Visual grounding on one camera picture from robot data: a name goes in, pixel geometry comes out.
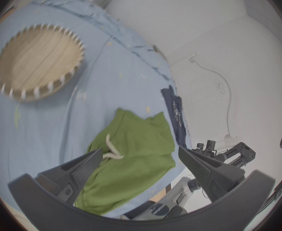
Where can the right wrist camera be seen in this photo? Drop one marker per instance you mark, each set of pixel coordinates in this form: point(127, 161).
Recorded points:
point(200, 145)

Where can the round woven basket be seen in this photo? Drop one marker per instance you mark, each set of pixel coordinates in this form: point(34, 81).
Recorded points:
point(39, 61)

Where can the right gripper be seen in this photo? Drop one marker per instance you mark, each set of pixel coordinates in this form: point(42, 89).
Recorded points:
point(200, 151)

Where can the bed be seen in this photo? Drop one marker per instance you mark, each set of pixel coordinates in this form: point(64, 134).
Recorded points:
point(47, 133)

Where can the green shorts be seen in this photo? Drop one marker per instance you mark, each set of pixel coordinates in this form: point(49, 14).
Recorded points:
point(136, 153)

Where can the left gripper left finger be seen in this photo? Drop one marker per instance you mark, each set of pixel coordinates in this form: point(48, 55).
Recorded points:
point(71, 177)

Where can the dark blue T-shirt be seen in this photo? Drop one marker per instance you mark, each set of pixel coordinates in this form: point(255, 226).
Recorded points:
point(175, 119)

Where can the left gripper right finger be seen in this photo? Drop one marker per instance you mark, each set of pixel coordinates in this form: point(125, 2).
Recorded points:
point(213, 174)

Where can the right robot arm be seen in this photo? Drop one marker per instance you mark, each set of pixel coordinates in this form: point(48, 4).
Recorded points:
point(239, 153)

